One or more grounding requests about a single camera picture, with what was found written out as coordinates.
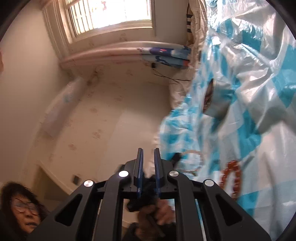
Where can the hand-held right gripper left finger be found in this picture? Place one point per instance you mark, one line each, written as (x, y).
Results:
(140, 171)

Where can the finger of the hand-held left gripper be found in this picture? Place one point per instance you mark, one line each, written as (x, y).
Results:
(176, 158)

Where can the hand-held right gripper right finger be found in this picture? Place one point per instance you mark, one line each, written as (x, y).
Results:
(157, 171)

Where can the person's left hand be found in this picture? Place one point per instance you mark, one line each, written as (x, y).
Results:
(164, 210)

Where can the blue printed curtain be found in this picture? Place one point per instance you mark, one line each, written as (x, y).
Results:
(166, 54)

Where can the blue checked plastic sheet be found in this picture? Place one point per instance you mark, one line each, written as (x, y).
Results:
(254, 69)

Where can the person's eyeglasses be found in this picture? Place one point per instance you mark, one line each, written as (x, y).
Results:
(25, 207)

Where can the person's head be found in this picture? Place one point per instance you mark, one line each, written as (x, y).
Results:
(20, 208)

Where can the striped pillow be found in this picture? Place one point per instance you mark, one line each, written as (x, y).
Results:
(192, 23)

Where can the window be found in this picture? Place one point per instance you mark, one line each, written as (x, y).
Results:
(111, 14)

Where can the dark wall socket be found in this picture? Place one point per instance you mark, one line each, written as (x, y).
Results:
(76, 180)

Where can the black wall charger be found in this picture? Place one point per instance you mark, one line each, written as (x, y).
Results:
(154, 65)

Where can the plastic covered wall fixture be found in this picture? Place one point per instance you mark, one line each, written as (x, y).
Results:
(62, 109)

